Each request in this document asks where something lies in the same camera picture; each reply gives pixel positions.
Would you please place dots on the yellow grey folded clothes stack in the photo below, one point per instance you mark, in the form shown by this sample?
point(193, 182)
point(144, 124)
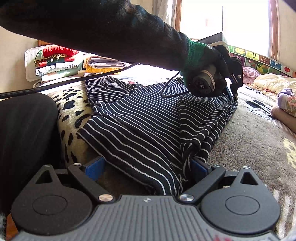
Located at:
point(95, 64)

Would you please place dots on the green black gloved left hand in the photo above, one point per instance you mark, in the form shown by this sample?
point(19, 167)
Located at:
point(198, 58)

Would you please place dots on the purple floral folded garment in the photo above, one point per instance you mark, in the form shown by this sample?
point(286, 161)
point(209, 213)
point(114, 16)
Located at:
point(286, 101)

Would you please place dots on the light denim folded garment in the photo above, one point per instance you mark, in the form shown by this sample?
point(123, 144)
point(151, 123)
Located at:
point(57, 67)

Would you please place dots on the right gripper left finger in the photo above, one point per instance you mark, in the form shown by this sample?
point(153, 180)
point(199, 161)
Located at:
point(86, 175)

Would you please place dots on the red folded garment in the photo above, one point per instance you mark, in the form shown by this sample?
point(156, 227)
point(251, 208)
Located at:
point(53, 54)

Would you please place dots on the black sleeved left forearm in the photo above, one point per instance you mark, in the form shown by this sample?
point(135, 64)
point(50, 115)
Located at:
point(114, 29)

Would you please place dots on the cream satin quilt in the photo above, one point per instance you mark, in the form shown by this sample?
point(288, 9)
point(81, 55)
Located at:
point(274, 83)

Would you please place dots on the pink crumpled quilt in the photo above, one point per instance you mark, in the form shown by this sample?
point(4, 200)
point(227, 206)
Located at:
point(249, 75)

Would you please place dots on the navy white striped shirt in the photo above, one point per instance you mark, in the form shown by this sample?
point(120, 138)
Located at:
point(152, 133)

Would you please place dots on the Mickey Mouse plush blanket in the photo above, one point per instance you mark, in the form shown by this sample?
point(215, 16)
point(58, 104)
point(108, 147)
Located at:
point(250, 138)

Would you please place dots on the colourful alphabet foam mat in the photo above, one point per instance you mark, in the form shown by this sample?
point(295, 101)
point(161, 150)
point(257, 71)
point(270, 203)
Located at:
point(262, 64)

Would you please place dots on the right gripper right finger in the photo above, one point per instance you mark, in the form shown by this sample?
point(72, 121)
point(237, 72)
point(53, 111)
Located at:
point(207, 179)

